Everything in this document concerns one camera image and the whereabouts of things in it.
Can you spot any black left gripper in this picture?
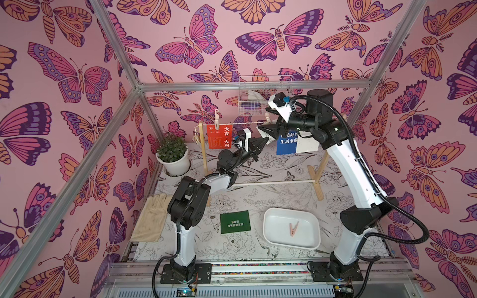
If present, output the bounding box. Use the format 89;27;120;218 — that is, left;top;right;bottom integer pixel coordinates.
229;140;267;174

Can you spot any pink clothespin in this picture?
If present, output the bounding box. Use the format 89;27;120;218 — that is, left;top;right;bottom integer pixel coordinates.
289;222;299;237
265;112;272;124

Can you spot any blue postcard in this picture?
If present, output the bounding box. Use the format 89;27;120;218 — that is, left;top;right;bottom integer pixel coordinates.
277;130;298;155

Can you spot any red postcard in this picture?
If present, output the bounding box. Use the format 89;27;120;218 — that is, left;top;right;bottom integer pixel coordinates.
206;124;233;150

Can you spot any plain white postcard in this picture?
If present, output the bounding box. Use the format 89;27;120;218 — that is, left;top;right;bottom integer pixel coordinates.
296;132;320;153

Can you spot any green postcard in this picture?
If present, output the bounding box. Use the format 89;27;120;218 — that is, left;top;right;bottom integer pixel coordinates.
220;211;252;234

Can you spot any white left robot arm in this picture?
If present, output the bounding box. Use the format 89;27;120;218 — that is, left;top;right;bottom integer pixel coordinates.
167;129;270;281

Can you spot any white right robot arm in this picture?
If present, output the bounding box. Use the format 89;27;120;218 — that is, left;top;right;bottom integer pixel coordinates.
259;89;396;281

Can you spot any white plastic tray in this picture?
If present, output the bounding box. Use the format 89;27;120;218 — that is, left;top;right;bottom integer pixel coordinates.
263;207;321;250

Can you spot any potted green plant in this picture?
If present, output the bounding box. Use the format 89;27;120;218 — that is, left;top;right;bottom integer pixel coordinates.
156;134;191;177

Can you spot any beige work glove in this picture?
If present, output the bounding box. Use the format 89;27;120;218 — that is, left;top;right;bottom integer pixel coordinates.
130;193;172;242

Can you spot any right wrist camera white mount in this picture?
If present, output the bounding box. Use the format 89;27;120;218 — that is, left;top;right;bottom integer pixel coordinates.
268;93;295;123

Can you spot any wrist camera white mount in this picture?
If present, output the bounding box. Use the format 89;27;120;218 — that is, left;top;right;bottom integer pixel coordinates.
237;128;252;147
268;93;295;123

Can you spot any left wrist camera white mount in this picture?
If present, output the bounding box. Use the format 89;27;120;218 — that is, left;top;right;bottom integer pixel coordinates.
237;128;252;147

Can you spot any white wire basket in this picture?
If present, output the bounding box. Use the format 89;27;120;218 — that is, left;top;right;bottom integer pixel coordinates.
237;73;293;115

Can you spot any black corrugated left cable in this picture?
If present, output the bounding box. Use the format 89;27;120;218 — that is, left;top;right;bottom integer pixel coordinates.
150;137;247;298

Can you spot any black corrugated cable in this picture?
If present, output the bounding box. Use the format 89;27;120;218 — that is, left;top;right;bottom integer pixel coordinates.
150;137;247;298
288;94;430;298

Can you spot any wooden string rack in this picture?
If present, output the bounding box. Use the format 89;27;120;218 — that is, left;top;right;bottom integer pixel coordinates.
193;122;330;201

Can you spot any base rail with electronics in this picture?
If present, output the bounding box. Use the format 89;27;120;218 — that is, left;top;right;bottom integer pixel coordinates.
99;259;425;298

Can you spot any black corrugated right cable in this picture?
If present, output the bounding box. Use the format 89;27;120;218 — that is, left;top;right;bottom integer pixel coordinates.
288;94;430;298

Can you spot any aluminium frame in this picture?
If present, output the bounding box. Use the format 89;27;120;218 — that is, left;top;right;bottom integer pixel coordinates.
0;0;429;298

